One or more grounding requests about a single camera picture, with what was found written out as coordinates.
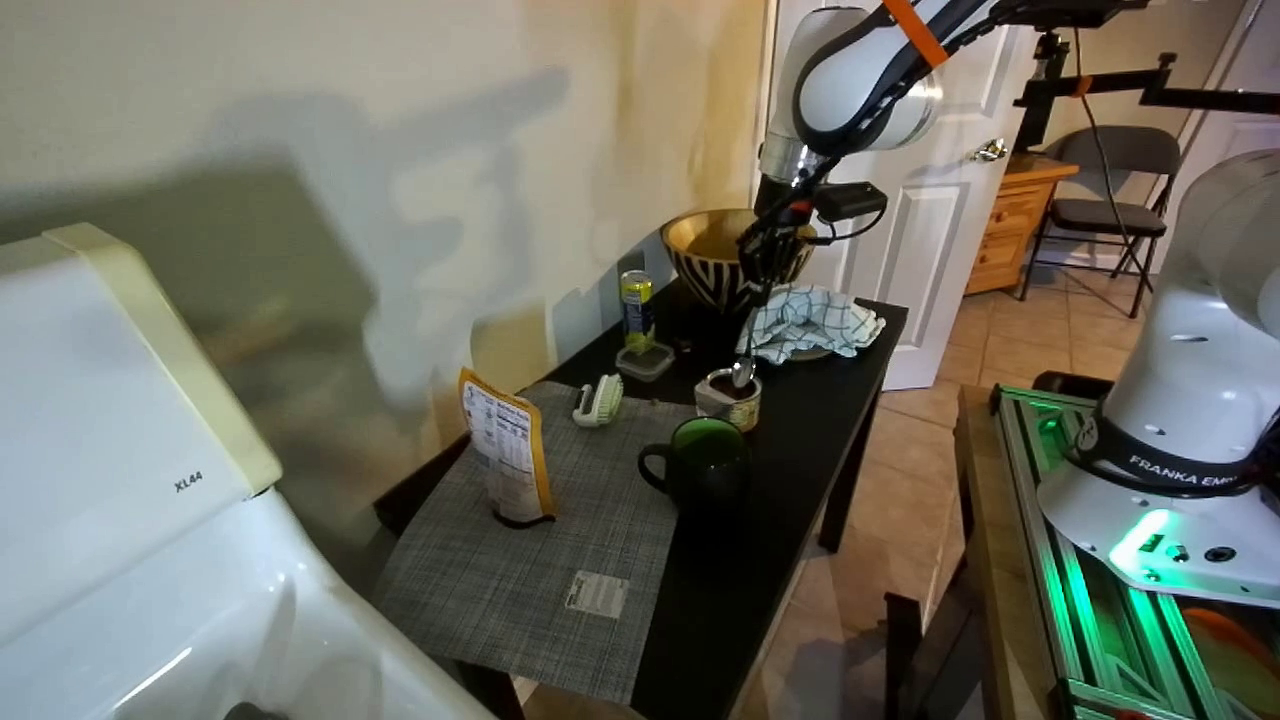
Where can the black folding chair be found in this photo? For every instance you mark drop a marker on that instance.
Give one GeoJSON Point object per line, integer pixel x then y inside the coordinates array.
{"type": "Point", "coordinates": [1115, 215]}

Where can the orange snack pouch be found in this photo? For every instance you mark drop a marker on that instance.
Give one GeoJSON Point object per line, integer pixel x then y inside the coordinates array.
{"type": "Point", "coordinates": [504, 445]}

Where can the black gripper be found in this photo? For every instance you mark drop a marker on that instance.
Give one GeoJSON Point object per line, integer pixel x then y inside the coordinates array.
{"type": "Point", "coordinates": [785, 223]}

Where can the aluminium frame robot table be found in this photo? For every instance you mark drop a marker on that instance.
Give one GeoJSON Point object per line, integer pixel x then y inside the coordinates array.
{"type": "Point", "coordinates": [1064, 600]}

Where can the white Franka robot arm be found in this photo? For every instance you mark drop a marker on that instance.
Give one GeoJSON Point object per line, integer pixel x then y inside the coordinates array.
{"type": "Point", "coordinates": [1202, 363]}

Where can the small transparent bowl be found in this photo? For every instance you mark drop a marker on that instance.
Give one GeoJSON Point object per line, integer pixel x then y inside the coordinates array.
{"type": "Point", "coordinates": [646, 363]}

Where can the white checkered dish cloth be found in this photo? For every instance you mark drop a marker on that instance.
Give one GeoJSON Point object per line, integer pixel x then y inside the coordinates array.
{"type": "Point", "coordinates": [805, 325]}

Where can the clear bottle with yellow liquid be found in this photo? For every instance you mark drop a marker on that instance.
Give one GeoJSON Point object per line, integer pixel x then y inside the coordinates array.
{"type": "Point", "coordinates": [636, 301]}

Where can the black table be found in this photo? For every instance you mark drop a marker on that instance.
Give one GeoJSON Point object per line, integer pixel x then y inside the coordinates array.
{"type": "Point", "coordinates": [772, 533]}

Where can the black camera stand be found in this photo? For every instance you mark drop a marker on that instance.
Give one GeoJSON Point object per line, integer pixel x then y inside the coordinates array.
{"type": "Point", "coordinates": [1045, 82]}

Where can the wooden dresser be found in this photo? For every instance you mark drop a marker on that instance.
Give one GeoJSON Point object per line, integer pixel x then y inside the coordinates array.
{"type": "Point", "coordinates": [1015, 224]}

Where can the metal spoon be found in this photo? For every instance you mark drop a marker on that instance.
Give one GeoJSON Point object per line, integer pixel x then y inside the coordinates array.
{"type": "Point", "coordinates": [743, 363]}

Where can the grey woven placemat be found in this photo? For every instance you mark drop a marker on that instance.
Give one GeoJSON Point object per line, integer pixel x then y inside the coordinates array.
{"type": "Point", "coordinates": [532, 572]}

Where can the dark green mug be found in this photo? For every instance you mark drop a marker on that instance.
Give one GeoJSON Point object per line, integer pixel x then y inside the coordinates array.
{"type": "Point", "coordinates": [695, 465]}

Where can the large wooden zebra-pattern bowl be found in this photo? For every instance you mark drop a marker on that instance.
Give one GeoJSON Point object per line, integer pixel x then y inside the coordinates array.
{"type": "Point", "coordinates": [705, 262]}

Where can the metal door knob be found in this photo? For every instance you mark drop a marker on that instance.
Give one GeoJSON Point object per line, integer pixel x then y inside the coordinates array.
{"type": "Point", "coordinates": [991, 149]}

